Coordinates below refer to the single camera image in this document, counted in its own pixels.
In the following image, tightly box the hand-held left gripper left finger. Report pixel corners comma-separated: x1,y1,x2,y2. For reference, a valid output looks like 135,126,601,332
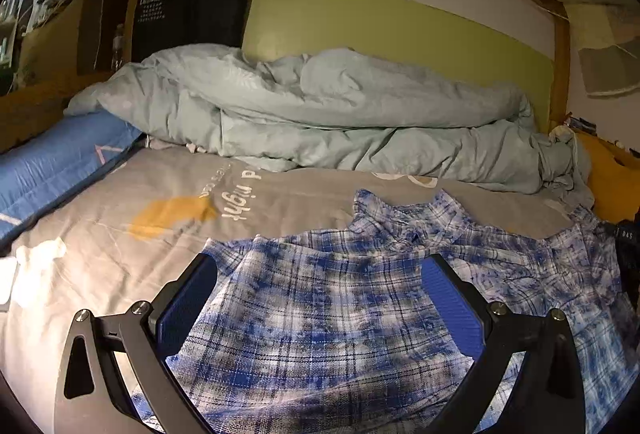
54,253,219,434

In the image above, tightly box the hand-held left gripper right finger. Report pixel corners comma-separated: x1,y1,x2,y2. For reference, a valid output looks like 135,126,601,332
421,253,586,434

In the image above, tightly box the blue plaid shirt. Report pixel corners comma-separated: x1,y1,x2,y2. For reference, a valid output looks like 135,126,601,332
130,188,640,434

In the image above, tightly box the grey printed bed sheet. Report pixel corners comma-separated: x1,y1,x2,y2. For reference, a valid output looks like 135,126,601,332
0,147,576,415

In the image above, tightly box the black folded jacket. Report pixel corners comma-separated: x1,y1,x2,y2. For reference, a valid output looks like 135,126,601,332
615,209,640,305

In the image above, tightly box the blue pillow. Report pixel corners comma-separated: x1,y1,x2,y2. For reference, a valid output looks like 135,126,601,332
0,109,143,242

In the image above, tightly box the yellow pillow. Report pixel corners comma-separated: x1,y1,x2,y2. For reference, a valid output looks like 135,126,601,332
575,131,640,225

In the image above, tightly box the grey duvet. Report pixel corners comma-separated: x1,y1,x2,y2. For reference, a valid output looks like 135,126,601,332
65,43,596,210

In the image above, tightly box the clear plastic bottle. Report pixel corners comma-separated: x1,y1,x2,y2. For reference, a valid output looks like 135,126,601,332
111,23,126,71

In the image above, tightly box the wooden shelf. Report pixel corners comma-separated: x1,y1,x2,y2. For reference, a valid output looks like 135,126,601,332
0,0,146,95

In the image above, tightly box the wooden bed frame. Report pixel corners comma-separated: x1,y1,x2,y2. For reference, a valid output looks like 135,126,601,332
0,0,640,175

